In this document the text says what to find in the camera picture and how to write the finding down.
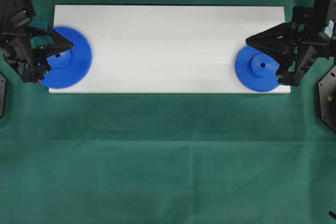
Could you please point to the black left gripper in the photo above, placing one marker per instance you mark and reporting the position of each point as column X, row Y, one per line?
column 17, row 42

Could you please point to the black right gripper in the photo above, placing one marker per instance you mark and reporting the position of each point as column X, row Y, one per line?
column 309, row 35

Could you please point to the large blue gear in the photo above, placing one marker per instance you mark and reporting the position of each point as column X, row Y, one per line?
column 71, row 66

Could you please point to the small blue gear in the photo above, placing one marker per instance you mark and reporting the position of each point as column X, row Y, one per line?
column 256, row 70

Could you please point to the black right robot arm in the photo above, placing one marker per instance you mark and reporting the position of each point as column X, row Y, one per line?
column 296, row 45

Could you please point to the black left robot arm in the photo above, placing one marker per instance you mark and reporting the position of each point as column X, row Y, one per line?
column 14, row 6

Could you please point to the white rectangular board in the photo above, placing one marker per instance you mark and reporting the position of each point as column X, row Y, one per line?
column 164, row 48

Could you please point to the green table cloth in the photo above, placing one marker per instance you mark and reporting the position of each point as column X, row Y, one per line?
column 166, row 158

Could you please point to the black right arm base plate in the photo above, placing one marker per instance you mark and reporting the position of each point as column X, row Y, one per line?
column 326, row 88

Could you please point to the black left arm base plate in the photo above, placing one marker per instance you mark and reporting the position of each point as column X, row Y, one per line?
column 2, row 94

